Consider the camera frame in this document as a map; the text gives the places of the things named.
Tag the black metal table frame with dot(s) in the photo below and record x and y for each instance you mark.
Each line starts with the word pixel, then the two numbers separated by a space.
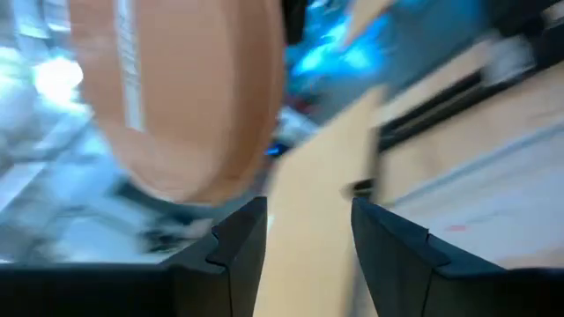
pixel 440 99

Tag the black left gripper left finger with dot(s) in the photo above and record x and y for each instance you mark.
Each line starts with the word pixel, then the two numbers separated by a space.
pixel 238 264

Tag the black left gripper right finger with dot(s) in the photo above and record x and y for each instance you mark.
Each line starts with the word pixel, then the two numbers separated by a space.
pixel 388 264

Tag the orange plate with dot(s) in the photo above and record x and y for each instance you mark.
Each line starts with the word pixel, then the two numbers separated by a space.
pixel 185 110

